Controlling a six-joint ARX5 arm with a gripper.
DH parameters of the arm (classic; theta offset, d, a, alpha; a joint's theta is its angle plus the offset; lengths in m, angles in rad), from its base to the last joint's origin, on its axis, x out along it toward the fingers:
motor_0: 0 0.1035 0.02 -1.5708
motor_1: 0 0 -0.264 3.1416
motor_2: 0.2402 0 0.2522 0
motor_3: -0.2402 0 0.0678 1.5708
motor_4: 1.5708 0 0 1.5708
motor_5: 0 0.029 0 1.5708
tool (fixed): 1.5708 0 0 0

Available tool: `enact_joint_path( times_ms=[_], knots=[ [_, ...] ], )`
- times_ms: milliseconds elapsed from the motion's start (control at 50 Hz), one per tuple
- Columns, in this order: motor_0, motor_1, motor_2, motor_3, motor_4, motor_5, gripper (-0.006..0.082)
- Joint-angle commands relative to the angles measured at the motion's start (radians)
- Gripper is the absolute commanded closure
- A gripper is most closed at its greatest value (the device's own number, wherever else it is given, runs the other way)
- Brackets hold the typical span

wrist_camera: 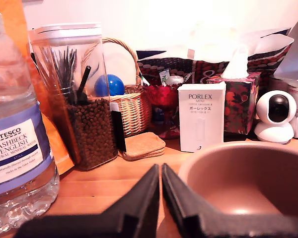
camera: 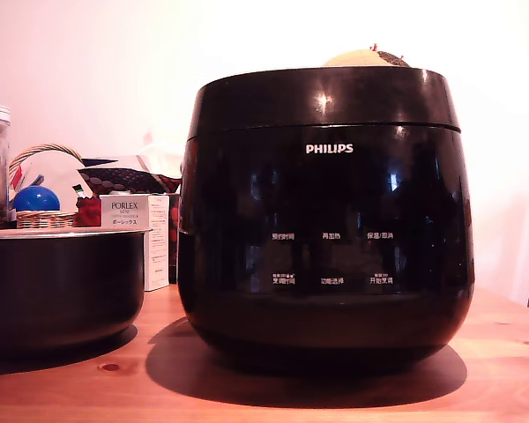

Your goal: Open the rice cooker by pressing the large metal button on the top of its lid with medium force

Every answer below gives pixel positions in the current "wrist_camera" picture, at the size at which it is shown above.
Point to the blue ball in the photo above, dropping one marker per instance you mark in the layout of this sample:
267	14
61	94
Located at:
113	85

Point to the white tissue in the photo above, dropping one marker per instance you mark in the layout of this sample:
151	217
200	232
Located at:
236	64

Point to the white Porlex box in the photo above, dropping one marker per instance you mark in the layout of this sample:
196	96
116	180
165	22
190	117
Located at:
201	119

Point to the Tesco mineral water bottle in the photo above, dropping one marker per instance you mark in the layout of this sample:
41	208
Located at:
15	138

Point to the black tag on canister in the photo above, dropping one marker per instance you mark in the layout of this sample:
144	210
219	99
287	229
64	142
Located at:
119	129

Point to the green and white sachet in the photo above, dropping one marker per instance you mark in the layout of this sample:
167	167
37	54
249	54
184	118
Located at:
164	75

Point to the white security camera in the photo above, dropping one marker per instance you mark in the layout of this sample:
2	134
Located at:
273	116

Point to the red glass goblet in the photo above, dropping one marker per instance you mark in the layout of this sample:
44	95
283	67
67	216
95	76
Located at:
164	104

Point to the floral tissue box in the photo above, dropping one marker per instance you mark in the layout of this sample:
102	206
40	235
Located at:
241	104

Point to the brown inner pot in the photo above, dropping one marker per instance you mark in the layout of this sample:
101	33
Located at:
248	178

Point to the white paper sheet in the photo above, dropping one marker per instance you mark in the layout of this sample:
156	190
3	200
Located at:
294	57

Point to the white wrapping paper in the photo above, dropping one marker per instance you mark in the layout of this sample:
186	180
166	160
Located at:
263	42

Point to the clear canister with brown pellets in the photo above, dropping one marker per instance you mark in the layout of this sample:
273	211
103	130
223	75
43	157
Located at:
92	131

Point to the cork coaster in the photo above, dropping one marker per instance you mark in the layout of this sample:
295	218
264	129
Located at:
145	141
154	153
151	157

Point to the orange paper packet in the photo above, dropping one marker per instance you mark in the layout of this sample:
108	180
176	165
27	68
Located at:
57	151

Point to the red patterned gift bag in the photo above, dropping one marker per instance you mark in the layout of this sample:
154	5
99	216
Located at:
265	62

